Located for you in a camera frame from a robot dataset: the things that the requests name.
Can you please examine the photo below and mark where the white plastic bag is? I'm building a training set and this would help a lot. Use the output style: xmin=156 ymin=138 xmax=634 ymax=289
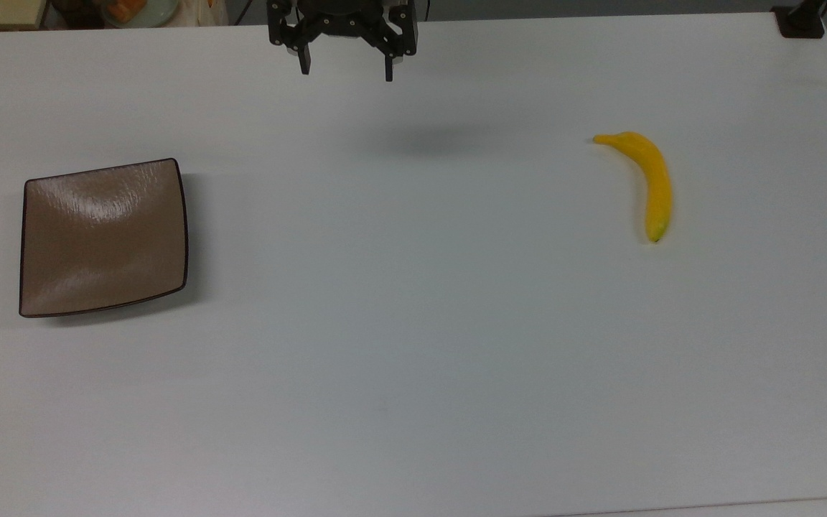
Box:
xmin=173 ymin=0 xmax=230 ymax=28

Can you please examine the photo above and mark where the yellow banana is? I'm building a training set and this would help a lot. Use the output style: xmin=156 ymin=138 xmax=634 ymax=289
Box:
xmin=592 ymin=131 xmax=673 ymax=243

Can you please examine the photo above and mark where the square brown ceramic plate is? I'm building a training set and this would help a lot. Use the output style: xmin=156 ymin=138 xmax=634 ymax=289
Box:
xmin=19 ymin=158 xmax=190 ymax=319

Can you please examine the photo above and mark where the black table clamp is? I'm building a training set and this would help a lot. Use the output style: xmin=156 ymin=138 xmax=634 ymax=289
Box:
xmin=771 ymin=0 xmax=827 ymax=39

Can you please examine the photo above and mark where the green plate with orange food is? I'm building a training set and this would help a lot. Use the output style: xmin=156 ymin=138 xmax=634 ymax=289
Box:
xmin=103 ymin=0 xmax=179 ymax=29

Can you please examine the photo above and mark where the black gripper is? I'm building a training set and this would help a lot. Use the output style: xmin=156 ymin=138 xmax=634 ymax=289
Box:
xmin=266 ymin=0 xmax=419 ymax=83

